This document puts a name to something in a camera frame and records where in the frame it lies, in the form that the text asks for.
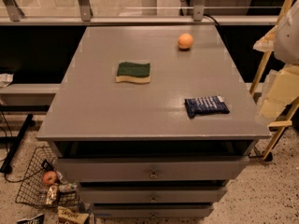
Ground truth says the top grey drawer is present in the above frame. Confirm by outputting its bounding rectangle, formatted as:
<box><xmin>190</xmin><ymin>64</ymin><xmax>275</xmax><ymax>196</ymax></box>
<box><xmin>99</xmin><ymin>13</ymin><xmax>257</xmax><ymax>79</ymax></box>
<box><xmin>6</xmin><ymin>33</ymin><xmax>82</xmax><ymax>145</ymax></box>
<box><xmin>57</xmin><ymin>156</ymin><xmax>249</xmax><ymax>182</ymax></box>

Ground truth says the red apple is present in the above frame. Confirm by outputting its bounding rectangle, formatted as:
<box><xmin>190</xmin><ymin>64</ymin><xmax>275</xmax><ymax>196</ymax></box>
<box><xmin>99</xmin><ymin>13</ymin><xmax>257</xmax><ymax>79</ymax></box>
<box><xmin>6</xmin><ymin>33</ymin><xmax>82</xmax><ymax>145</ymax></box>
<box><xmin>43</xmin><ymin>171</ymin><xmax>58</xmax><ymax>186</ymax></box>

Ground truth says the metal railing frame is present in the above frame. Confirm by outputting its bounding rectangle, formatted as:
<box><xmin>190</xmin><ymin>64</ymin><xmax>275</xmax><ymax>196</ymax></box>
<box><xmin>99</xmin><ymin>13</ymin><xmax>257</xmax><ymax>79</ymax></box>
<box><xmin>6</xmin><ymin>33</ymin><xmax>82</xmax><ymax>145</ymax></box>
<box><xmin>0</xmin><ymin>0</ymin><xmax>299</xmax><ymax>26</ymax></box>

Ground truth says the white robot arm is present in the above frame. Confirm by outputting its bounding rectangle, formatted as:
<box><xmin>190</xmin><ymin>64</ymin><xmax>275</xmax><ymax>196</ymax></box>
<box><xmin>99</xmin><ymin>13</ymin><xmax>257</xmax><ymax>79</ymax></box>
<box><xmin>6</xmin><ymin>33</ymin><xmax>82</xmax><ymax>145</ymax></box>
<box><xmin>253</xmin><ymin>1</ymin><xmax>299</xmax><ymax>119</ymax></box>

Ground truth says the bottom grey drawer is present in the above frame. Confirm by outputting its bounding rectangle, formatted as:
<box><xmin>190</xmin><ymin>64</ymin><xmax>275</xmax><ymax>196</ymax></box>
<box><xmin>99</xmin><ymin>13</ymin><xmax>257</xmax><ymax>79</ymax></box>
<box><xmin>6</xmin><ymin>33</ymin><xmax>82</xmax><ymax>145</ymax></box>
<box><xmin>93</xmin><ymin>203</ymin><xmax>213</xmax><ymax>218</ymax></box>

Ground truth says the green yellow sponge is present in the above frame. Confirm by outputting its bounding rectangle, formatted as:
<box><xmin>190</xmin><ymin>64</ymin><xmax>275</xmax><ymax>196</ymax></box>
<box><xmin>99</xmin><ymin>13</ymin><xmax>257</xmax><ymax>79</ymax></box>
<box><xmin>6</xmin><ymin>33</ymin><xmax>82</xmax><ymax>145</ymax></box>
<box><xmin>116</xmin><ymin>62</ymin><xmax>150</xmax><ymax>84</ymax></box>

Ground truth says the middle grey drawer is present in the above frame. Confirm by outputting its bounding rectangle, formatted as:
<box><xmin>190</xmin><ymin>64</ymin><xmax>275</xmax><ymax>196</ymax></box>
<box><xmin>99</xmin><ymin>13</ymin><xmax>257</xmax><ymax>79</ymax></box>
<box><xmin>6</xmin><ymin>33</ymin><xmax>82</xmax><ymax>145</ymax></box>
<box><xmin>78</xmin><ymin>186</ymin><xmax>227</xmax><ymax>203</ymax></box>

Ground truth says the grey drawer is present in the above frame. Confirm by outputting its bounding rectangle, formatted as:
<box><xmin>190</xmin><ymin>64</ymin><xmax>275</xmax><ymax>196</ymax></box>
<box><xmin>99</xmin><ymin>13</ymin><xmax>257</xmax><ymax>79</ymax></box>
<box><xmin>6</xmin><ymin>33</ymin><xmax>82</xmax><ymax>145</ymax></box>
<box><xmin>93</xmin><ymin>203</ymin><xmax>213</xmax><ymax>218</ymax></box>
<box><xmin>78</xmin><ymin>186</ymin><xmax>227</xmax><ymax>203</ymax></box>
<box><xmin>57</xmin><ymin>156</ymin><xmax>249</xmax><ymax>182</ymax></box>

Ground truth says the black cable on floor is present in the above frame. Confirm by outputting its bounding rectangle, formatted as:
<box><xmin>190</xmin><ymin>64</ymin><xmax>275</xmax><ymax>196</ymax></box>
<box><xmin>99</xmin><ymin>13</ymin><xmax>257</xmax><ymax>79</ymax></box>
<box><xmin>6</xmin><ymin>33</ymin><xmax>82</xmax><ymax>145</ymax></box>
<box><xmin>0</xmin><ymin>109</ymin><xmax>45</xmax><ymax>184</ymax></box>

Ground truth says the orange fruit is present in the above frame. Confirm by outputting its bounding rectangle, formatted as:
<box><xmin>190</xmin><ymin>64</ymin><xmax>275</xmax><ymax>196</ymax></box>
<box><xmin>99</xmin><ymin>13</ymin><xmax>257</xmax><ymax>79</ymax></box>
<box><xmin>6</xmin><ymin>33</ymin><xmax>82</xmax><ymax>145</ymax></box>
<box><xmin>178</xmin><ymin>34</ymin><xmax>193</xmax><ymax>49</ymax></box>

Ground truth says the dark snack bag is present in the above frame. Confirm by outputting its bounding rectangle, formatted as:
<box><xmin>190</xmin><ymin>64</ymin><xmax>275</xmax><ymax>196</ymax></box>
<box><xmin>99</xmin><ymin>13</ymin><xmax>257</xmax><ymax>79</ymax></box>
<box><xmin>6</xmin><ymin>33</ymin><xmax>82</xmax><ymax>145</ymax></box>
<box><xmin>16</xmin><ymin>214</ymin><xmax>45</xmax><ymax>224</ymax></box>

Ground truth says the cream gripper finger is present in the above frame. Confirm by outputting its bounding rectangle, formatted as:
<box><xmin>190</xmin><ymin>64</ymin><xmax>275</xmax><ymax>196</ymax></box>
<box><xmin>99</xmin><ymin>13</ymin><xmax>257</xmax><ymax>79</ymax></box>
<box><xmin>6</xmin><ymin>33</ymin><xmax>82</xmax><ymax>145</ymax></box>
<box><xmin>253</xmin><ymin>26</ymin><xmax>277</xmax><ymax>52</ymax></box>
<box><xmin>258</xmin><ymin>64</ymin><xmax>299</xmax><ymax>119</ymax></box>

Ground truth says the white crumpled paper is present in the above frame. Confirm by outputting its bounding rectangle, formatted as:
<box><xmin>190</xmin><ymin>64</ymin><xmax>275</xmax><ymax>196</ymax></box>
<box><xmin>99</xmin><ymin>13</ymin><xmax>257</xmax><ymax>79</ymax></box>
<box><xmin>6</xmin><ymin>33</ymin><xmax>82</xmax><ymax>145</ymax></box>
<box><xmin>0</xmin><ymin>74</ymin><xmax>13</xmax><ymax>88</ymax></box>

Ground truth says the yellow chip bag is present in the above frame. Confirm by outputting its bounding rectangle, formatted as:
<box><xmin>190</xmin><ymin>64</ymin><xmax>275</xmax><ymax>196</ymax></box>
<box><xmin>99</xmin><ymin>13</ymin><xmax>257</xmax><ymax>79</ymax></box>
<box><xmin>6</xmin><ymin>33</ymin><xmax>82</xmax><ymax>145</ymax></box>
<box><xmin>57</xmin><ymin>206</ymin><xmax>89</xmax><ymax>224</ymax></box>

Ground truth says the silver snack wrapper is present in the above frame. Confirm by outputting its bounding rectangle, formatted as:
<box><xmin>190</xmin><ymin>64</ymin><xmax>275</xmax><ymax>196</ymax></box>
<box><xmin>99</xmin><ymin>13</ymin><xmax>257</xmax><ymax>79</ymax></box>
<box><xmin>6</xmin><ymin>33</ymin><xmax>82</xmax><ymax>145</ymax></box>
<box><xmin>46</xmin><ymin>184</ymin><xmax>60</xmax><ymax>205</ymax></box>

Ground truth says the black metal stand leg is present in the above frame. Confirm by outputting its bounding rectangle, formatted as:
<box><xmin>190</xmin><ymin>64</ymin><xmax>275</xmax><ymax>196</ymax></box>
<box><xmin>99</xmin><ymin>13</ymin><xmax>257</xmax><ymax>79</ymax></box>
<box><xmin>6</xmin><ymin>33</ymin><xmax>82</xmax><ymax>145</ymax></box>
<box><xmin>0</xmin><ymin>114</ymin><xmax>35</xmax><ymax>174</ymax></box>

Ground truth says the black wire basket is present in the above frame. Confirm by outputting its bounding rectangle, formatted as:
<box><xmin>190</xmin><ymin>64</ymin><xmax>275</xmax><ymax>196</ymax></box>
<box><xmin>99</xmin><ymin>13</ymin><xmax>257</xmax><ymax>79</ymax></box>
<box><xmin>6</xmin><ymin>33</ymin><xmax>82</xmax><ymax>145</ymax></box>
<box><xmin>15</xmin><ymin>147</ymin><xmax>79</xmax><ymax>209</ymax></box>

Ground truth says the grey drawer cabinet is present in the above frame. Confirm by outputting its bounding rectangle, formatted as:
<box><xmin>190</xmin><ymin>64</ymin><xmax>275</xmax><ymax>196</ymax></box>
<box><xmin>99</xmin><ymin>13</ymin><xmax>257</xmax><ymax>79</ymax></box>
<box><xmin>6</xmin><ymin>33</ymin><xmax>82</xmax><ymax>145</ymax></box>
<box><xmin>36</xmin><ymin>24</ymin><xmax>273</xmax><ymax>220</ymax></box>

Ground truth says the blue rxbar blueberry packet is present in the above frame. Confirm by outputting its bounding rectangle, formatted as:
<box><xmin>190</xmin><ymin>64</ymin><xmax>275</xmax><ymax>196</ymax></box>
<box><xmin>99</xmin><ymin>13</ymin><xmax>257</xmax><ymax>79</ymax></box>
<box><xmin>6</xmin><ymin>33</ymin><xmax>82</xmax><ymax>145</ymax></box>
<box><xmin>184</xmin><ymin>95</ymin><xmax>230</xmax><ymax>119</ymax></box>

